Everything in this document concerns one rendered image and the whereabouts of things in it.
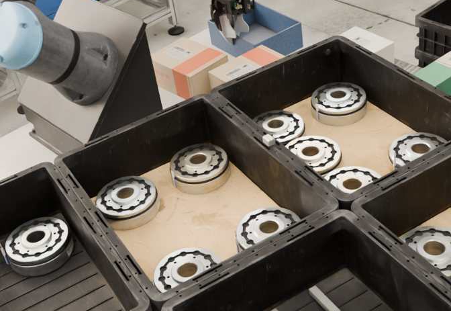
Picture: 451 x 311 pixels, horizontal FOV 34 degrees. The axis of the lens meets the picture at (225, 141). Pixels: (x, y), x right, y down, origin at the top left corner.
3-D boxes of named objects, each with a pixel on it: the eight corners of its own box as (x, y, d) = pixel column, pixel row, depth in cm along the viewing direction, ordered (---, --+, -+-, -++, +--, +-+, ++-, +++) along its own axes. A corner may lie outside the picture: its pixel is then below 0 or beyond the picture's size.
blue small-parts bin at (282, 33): (211, 43, 195) (207, 20, 191) (255, 23, 201) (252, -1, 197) (257, 70, 181) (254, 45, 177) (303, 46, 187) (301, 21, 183)
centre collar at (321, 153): (290, 154, 126) (290, 151, 125) (311, 141, 128) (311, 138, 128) (310, 166, 123) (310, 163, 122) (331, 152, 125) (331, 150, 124)
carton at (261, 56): (244, 118, 165) (239, 90, 161) (213, 99, 173) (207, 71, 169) (298, 89, 172) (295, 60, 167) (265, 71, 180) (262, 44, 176)
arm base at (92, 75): (56, 83, 158) (19, 68, 151) (93, 23, 156) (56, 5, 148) (89, 118, 149) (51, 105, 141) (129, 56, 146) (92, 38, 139)
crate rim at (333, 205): (54, 169, 124) (49, 158, 123) (207, 101, 134) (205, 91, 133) (158, 318, 95) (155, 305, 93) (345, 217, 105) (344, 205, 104)
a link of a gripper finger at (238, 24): (245, 49, 182) (240, 15, 177) (231, 41, 186) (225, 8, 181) (255, 43, 183) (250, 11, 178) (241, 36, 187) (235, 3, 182)
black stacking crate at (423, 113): (216, 144, 140) (207, 93, 133) (341, 86, 150) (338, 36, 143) (347, 263, 111) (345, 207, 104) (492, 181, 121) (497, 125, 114)
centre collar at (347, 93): (319, 97, 139) (319, 95, 138) (338, 86, 141) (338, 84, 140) (338, 107, 135) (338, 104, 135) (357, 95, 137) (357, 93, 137)
